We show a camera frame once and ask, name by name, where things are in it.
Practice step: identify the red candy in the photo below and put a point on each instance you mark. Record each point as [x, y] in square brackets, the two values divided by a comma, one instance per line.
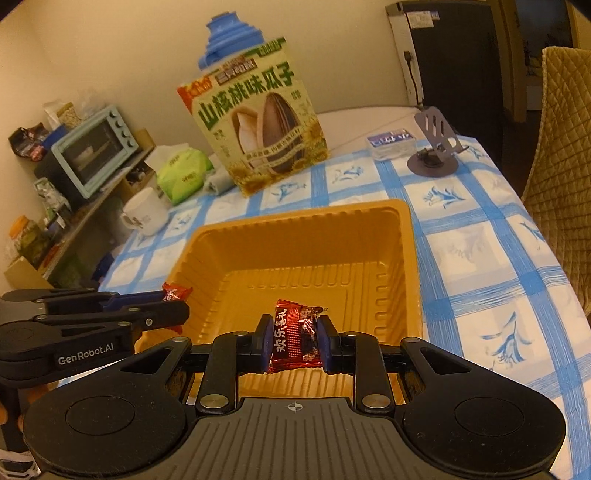
[173, 292]

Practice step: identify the grey folded cloth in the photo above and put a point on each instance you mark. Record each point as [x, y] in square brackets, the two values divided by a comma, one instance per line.
[218, 182]

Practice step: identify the grey phone stand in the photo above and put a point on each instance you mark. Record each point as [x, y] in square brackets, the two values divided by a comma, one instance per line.
[440, 158]

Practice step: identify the orange plastic tray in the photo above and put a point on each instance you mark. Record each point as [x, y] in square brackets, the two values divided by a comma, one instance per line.
[356, 261]

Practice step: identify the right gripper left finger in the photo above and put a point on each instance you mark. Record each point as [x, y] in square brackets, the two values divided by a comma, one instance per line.
[224, 360]

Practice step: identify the blue checkered tablecloth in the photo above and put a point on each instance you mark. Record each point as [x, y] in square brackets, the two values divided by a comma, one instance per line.
[492, 289]

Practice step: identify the blue thermos jug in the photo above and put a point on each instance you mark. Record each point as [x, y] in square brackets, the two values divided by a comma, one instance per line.
[228, 35]

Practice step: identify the sunflower seed bag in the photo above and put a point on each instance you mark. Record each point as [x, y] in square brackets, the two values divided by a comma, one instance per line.
[254, 111]

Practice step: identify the dark red candy wrapper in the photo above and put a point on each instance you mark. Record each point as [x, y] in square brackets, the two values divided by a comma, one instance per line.
[294, 341]

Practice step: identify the glass jar with lid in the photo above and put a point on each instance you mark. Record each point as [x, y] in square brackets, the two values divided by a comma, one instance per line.
[30, 241]

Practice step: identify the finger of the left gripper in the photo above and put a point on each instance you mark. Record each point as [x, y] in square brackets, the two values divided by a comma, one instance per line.
[148, 316]
[70, 301]

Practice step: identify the quilted beige chair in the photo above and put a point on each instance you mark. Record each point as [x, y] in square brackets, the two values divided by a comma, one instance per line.
[557, 192]

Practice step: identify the wooden shelf unit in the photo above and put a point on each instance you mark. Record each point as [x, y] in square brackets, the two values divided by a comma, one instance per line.
[94, 233]

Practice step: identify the light blue toaster oven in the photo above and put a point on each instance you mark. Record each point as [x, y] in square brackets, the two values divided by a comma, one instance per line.
[90, 153]

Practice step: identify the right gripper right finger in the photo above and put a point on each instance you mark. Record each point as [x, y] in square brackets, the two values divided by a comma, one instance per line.
[361, 356]

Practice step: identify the black cabinet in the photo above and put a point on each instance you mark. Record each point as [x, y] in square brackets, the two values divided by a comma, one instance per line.
[449, 54]

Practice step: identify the white ceramic mug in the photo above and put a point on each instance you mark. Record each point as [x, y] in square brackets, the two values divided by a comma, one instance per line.
[145, 212]

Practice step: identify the green tissue pack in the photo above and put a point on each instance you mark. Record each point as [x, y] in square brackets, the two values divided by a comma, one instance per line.
[180, 170]

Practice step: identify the small clear blue box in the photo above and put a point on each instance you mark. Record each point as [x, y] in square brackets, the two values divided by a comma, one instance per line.
[391, 145]

